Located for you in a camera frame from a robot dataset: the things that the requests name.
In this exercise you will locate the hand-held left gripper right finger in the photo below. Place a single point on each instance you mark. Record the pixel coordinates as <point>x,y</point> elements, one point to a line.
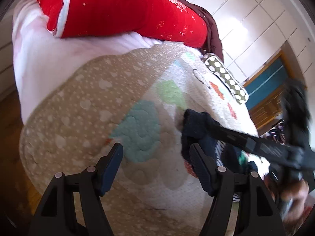
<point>203,172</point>

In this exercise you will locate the white bed sheet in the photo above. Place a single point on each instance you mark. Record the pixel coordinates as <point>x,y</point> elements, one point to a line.
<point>49,59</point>

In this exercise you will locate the quilted heart-patterned bedspread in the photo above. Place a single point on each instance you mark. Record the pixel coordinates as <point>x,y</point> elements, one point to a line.
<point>86,108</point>

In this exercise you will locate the cluttered shoe rack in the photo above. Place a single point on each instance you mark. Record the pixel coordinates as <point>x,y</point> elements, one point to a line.
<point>275,132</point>

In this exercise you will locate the red bolster pillow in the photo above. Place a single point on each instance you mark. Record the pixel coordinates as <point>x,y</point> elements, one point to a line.
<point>123,12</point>

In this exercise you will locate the green patterned bolster pillow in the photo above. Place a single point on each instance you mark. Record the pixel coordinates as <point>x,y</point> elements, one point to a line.
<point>226,76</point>

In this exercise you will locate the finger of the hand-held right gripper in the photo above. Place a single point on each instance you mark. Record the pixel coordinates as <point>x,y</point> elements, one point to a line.
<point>246,141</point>

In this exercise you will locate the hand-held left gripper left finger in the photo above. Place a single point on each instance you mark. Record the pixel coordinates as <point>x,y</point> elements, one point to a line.
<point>110,167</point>

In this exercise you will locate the dark brown cloth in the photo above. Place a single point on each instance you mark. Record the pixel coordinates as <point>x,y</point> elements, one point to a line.
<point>211,29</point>

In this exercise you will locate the white glossy wardrobe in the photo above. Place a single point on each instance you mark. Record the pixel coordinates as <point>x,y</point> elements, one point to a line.
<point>258,12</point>

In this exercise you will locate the dark navy pants striped lining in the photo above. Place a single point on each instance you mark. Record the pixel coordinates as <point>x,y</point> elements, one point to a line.
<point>196,127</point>

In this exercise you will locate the wooden framed furniture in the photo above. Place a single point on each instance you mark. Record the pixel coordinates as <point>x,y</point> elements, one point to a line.
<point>265,78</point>

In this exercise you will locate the person's right hand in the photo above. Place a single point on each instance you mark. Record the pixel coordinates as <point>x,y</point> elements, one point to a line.
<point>294,195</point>

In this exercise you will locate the wooden door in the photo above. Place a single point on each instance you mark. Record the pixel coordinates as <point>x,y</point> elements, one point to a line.
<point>265,110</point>

